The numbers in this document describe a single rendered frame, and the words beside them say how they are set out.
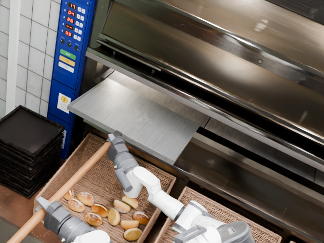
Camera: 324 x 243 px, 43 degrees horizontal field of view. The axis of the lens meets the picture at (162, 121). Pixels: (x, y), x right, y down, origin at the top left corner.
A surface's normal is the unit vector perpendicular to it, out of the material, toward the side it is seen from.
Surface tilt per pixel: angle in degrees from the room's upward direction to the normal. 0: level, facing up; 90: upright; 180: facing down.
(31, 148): 0
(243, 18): 70
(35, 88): 90
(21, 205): 0
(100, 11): 90
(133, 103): 0
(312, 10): 90
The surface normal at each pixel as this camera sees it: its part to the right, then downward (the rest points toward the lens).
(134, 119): 0.26, -0.76
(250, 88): -0.28, 0.19
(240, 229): -0.40, -0.89
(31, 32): -0.40, 0.48
